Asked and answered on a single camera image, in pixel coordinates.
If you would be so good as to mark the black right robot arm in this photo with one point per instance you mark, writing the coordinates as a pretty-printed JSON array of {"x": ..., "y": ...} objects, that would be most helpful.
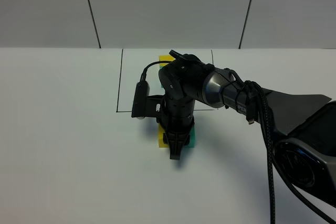
[{"x": 298, "y": 130}]

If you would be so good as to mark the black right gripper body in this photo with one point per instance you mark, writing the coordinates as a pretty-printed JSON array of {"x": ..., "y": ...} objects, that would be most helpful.
[{"x": 172, "y": 114}]

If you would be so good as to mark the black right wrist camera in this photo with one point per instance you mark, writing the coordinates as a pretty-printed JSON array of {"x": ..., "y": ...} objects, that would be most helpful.
[{"x": 139, "y": 101}]

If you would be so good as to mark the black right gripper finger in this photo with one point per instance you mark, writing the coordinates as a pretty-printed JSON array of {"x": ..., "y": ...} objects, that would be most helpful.
[{"x": 176, "y": 142}]

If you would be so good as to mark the yellow template block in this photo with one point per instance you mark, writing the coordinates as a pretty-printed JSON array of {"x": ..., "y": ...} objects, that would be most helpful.
[{"x": 166, "y": 58}]

